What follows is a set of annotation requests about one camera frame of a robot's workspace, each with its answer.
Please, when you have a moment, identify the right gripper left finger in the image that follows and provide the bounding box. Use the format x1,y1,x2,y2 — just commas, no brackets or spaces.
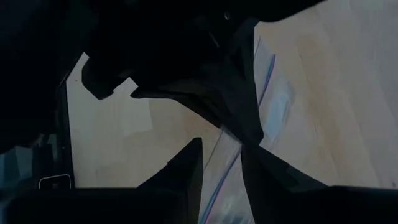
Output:
6,136,205,224

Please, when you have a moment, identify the clear plastic bag pile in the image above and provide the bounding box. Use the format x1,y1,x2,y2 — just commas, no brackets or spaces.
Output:
198,37,296,224

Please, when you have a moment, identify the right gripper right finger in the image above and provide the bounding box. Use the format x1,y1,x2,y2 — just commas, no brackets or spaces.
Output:
241,144,398,224

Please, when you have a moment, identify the black aluminium table frame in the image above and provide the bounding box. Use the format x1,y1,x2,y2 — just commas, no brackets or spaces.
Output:
57,82,75,189

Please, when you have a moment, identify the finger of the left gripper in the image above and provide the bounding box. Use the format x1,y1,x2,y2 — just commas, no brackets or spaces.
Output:
229,17,265,146
82,57,261,146

